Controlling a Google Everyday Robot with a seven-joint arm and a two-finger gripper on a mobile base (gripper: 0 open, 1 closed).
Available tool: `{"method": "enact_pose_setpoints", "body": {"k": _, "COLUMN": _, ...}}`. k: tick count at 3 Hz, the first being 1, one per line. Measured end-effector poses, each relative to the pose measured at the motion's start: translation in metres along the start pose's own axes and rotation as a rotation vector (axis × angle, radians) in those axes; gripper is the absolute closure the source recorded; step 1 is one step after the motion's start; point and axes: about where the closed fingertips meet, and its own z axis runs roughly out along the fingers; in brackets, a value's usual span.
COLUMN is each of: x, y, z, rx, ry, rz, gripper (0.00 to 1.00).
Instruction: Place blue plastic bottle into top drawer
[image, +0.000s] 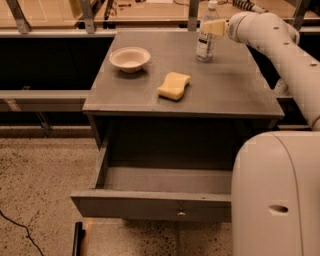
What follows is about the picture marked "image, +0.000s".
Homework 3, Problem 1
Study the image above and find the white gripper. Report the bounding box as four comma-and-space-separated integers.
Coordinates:
200, 12, 254, 43

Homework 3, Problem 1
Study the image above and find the clear plastic water bottle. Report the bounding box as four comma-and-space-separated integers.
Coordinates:
195, 0, 220, 63

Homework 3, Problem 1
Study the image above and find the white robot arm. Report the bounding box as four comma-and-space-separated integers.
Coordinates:
200, 12, 320, 256

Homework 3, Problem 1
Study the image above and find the metal drawer knob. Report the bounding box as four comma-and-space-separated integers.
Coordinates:
177, 210, 186, 218

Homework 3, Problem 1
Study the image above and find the grey open top drawer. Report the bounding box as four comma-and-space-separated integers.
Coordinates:
71, 127, 242, 222

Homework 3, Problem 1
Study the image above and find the white power strip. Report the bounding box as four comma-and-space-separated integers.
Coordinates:
232, 0, 268, 14

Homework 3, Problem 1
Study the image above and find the yellow sponge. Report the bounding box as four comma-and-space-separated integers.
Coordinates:
157, 72, 191, 101

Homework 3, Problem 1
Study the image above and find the white bowl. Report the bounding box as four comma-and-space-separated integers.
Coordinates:
109, 47, 151, 73

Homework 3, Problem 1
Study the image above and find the grey cabinet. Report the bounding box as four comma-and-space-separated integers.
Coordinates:
83, 32, 284, 153

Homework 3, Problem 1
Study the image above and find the black bar on floor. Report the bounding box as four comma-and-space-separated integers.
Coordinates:
72, 222, 86, 256

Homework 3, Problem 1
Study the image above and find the grey metal rail frame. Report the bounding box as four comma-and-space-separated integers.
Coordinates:
0, 0, 320, 113

